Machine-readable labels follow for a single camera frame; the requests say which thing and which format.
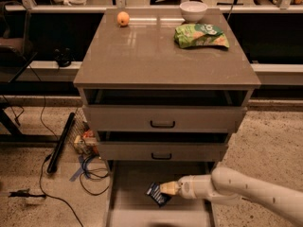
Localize blue rxbar blueberry bar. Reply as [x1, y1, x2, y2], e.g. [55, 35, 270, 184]
[146, 183, 171, 207]

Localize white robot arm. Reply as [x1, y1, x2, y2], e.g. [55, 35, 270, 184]
[160, 166, 303, 227]

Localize middle grey drawer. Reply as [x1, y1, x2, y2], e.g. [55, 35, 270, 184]
[98, 142, 228, 162]

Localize grey drawer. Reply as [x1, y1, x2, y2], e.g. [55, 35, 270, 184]
[98, 142, 228, 162]
[83, 105, 246, 133]

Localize open bottom drawer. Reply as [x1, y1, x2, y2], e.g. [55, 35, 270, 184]
[104, 161, 215, 227]

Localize grey drawer cabinet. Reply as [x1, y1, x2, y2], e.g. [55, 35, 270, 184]
[74, 8, 260, 226]

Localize top grey drawer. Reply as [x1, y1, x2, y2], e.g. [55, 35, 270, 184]
[83, 105, 246, 133]

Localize blue tape strip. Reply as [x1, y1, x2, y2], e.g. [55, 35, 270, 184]
[69, 155, 94, 182]

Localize black tube on floor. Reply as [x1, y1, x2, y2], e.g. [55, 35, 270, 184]
[46, 113, 75, 174]

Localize black clamp tool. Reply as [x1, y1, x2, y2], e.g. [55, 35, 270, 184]
[9, 189, 46, 199]

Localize green chip bag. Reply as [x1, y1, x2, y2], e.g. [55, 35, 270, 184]
[174, 24, 229, 48]

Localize black headphones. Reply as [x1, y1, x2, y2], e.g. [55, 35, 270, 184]
[54, 48, 73, 67]

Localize orange fruit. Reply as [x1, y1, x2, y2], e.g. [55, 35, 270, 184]
[117, 11, 130, 26]

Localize white bowl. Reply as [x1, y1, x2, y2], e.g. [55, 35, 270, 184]
[179, 1, 208, 23]

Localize wire basket with items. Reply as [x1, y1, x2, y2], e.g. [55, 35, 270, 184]
[67, 108, 98, 155]

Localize black floor cable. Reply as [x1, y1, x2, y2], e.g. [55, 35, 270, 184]
[27, 64, 111, 227]

